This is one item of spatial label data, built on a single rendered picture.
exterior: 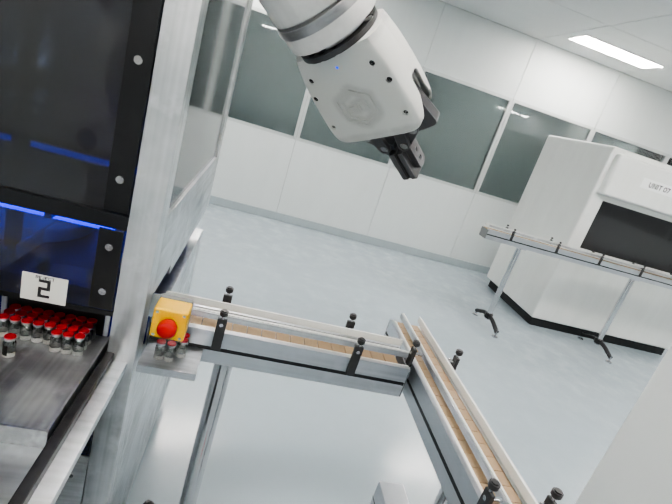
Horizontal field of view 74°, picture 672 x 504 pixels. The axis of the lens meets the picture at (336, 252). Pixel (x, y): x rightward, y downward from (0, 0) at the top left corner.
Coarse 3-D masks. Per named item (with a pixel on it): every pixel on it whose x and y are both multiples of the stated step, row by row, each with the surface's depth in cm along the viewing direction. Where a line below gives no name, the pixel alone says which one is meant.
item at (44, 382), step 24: (96, 336) 103; (0, 360) 87; (24, 360) 89; (48, 360) 91; (72, 360) 93; (96, 360) 92; (0, 384) 82; (24, 384) 84; (48, 384) 85; (72, 384) 87; (0, 408) 77; (24, 408) 79; (48, 408) 80; (0, 432) 71; (24, 432) 71; (48, 432) 72
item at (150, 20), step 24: (144, 0) 76; (144, 24) 77; (144, 48) 78; (144, 72) 79; (120, 96) 80; (144, 96) 81; (120, 120) 82; (120, 144) 83; (120, 168) 84; (120, 192) 86; (120, 240) 89; (96, 264) 90; (96, 288) 91
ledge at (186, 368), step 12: (192, 348) 110; (144, 360) 101; (156, 360) 102; (180, 360) 104; (192, 360) 106; (144, 372) 100; (156, 372) 100; (168, 372) 100; (180, 372) 101; (192, 372) 102
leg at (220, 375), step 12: (216, 372) 119; (228, 372) 120; (216, 384) 120; (216, 396) 121; (204, 408) 123; (216, 408) 123; (204, 420) 124; (216, 420) 125; (204, 432) 125; (204, 444) 126; (192, 456) 128; (204, 456) 128; (192, 468) 129; (204, 468) 131; (192, 480) 130; (192, 492) 132
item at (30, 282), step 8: (24, 272) 88; (24, 280) 89; (32, 280) 89; (48, 280) 90; (56, 280) 90; (64, 280) 90; (24, 288) 89; (32, 288) 90; (56, 288) 90; (64, 288) 90; (24, 296) 90; (32, 296) 90; (56, 296) 91; (64, 296) 91; (56, 304) 91; (64, 304) 92
